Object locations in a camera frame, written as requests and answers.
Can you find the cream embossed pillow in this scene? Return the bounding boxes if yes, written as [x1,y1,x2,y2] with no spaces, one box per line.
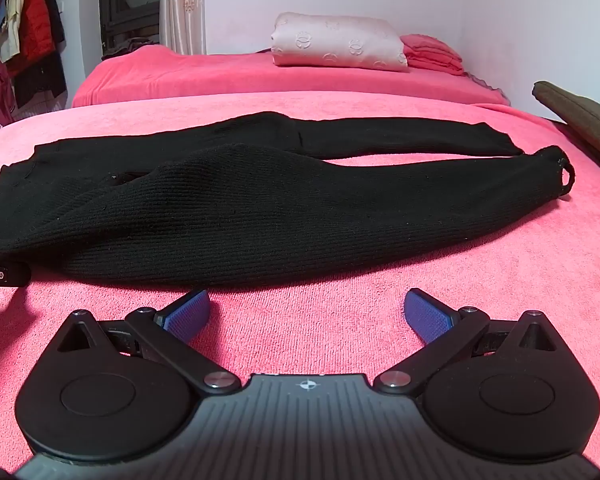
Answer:
[270,12,410,73]

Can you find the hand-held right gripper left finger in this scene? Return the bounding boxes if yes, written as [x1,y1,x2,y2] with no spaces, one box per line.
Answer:
[55,289,241,394]

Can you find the dark cloth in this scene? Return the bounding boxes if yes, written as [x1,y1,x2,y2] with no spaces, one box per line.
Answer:
[101,38,157,62]

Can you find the dark window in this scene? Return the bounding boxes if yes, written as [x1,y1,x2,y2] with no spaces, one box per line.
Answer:
[99,0,162,58]

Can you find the cream hanging garment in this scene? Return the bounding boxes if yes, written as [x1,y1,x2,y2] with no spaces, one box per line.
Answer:
[0,0,25,64]

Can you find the red hanging jacket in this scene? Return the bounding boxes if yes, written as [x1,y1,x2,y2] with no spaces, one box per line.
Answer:
[19,0,57,58]

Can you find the pink covered bed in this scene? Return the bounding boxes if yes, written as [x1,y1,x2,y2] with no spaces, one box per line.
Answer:
[71,44,512,109]

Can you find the floral cream curtain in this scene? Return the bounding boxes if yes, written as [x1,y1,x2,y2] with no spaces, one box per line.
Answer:
[159,0,209,56]

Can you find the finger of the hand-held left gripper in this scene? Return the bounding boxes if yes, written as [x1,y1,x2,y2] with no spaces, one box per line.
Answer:
[0,256,32,297]

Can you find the pink bed blanket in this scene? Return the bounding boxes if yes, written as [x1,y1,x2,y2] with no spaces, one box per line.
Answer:
[0,91,600,477]

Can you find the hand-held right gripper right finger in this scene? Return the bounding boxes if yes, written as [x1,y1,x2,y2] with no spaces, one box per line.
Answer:
[374,287,557,394]

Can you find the folded pink blanket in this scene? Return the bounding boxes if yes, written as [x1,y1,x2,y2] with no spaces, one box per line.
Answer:
[400,34,467,77]

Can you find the brown cushion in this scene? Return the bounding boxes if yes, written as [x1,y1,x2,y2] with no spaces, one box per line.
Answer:
[532,80,600,182]

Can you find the black knit pants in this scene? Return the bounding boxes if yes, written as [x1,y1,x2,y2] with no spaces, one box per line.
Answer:
[0,111,577,287]

